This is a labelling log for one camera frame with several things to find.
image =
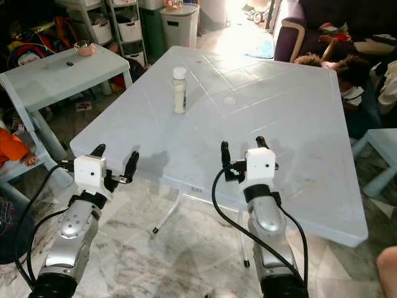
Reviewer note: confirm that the child with brown hair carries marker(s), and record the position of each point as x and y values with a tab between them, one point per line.
309	60

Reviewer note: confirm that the large light blue plastic table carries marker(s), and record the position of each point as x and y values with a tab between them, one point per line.
248	124

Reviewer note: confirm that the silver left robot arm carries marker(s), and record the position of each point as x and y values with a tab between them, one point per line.
65	236

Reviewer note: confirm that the light blue plastic stool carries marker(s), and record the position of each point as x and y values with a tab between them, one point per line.
381	149

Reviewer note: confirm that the bare person limb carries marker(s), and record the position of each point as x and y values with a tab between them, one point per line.
388	273

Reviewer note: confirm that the grey trash bin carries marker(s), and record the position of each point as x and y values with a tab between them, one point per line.
180	26

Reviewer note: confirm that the pink bowl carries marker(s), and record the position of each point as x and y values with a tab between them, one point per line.
85	49

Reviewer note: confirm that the purple armchair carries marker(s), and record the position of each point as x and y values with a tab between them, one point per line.
304	22

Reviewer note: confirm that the red backpack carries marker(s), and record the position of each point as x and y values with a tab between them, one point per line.
31	53

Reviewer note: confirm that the white bottle with white cap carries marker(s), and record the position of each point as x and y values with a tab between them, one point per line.
180	93

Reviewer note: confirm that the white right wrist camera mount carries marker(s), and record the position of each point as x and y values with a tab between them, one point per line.
260	164

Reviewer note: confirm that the small light blue plastic table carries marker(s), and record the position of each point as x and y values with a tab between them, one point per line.
56	77

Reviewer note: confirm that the green bin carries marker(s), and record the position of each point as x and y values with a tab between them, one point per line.
152	31

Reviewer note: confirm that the person in dark jeans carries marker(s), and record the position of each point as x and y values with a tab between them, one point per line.
13	233

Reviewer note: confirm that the child with dark curly hair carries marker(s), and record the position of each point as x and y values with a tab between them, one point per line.
356	81

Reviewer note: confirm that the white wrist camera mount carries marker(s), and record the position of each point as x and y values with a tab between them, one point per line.
88	171
260	164

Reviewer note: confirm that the child in orange shirt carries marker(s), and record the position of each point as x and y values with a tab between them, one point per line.
12	146

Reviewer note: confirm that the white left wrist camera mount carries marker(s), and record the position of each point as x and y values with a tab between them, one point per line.
88	171

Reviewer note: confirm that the grey drawer rack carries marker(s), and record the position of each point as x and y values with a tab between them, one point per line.
121	28

